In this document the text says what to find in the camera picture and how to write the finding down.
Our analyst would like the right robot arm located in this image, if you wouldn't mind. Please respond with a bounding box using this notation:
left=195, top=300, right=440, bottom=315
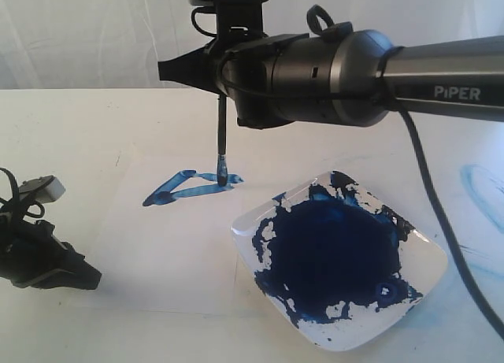
left=158, top=24, right=503, bottom=129

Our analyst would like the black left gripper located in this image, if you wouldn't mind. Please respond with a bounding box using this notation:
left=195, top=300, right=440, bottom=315
left=1, top=206, right=102, bottom=291

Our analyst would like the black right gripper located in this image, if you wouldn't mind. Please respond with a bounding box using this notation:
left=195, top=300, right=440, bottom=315
left=157, top=31, right=311, bottom=129

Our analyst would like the white paper sheet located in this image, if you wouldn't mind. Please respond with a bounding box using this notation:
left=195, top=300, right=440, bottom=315
left=66, top=144, right=276, bottom=317

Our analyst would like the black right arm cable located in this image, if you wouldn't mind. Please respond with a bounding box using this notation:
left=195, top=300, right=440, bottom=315
left=191, top=4, right=504, bottom=344

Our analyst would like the black paintbrush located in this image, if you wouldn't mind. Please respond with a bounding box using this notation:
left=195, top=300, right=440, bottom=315
left=217, top=94, right=228, bottom=187

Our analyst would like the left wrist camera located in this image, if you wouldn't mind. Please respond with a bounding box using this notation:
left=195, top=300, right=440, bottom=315
left=19, top=176, right=66, bottom=204

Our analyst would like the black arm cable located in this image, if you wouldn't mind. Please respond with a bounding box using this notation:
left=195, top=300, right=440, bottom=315
left=0, top=168, right=43, bottom=222
left=191, top=4, right=504, bottom=344

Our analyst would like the white square paint plate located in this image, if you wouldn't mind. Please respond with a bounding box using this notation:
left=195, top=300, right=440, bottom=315
left=232, top=171, right=448, bottom=352

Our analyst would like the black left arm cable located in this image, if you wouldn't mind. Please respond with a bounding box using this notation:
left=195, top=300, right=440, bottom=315
left=0, top=168, right=43, bottom=222

